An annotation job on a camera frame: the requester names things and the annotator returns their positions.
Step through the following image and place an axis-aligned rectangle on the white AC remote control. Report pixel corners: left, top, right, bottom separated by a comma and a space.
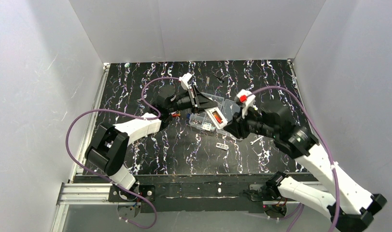
205, 107, 228, 130

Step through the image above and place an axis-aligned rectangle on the red orange battery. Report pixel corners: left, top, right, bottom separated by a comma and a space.
213, 112, 223, 124

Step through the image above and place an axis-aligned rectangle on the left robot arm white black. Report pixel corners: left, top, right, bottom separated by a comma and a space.
84, 86, 227, 190

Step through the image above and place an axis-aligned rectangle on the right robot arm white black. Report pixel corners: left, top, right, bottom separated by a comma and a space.
224, 103, 387, 232

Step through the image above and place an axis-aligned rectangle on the clear plastic screw organizer box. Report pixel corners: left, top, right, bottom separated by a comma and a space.
187, 93, 241, 142

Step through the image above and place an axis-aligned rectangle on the small silver wrench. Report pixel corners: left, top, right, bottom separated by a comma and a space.
250, 135, 264, 145

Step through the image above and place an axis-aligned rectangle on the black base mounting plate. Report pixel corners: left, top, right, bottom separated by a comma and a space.
108, 174, 315, 214

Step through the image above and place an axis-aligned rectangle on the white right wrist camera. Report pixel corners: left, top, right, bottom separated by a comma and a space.
235, 89, 255, 119

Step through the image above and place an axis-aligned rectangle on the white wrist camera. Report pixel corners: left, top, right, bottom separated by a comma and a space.
235, 89, 255, 119
179, 72, 193, 90

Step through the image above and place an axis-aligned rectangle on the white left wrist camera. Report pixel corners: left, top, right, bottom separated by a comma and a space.
179, 72, 193, 90

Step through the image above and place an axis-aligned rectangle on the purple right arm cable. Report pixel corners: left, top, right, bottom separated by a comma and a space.
250, 86, 340, 232

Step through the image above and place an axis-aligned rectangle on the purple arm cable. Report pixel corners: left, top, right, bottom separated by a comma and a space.
65, 76, 184, 230
250, 86, 340, 232

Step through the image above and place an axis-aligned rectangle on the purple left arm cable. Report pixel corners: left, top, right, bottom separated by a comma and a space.
65, 76, 184, 230

